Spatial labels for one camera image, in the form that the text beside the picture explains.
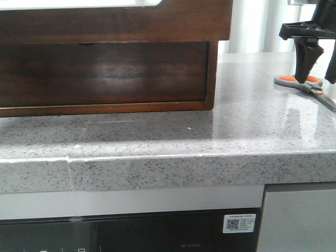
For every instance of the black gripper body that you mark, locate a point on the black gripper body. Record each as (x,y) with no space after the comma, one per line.
(321,25)

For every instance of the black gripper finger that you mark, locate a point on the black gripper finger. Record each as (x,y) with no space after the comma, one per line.
(308,51)
(331,70)

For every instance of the grey orange scissors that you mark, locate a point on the grey orange scissors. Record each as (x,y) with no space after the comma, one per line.
(311,86)

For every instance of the dark wooden drawer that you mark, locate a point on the dark wooden drawer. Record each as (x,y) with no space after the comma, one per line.
(105,73)
(169,21)

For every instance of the dark wooden drawer cabinet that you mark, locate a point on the dark wooden drawer cabinet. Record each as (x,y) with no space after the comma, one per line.
(210,86)

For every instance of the grey cabinet door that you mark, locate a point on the grey cabinet door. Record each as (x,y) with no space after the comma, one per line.
(298,217)

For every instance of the white QR code sticker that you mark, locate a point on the white QR code sticker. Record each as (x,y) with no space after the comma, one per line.
(239,223)

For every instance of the black glass built-in appliance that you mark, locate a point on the black glass built-in appliance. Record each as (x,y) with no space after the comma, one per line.
(159,231)

